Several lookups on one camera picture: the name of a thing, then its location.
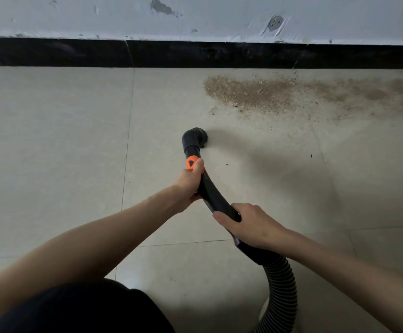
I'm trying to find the black trousers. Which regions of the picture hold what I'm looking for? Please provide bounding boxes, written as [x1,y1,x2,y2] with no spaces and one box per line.
[0,277,176,333]

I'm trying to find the brown dirt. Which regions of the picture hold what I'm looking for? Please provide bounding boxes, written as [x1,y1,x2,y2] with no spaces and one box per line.
[203,74,403,122]

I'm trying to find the person's left hand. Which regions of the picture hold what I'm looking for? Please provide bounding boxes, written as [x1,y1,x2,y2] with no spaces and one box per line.
[170,157,206,214]

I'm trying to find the black baseboard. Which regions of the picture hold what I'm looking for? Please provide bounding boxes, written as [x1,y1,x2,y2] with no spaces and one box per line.
[0,37,403,70]

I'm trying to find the person's right forearm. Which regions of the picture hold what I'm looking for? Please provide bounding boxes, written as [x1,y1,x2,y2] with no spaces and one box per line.
[283,230,403,333]

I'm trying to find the black ribbed vacuum hose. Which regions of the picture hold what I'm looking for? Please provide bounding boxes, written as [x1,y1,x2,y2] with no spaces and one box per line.
[182,127,299,333]

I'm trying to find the person's right hand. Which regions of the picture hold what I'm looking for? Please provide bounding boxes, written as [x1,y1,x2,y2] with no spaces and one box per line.
[212,203,292,252]

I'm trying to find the person's left forearm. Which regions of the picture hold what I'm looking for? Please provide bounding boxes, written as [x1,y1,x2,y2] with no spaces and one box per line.
[0,190,181,330]

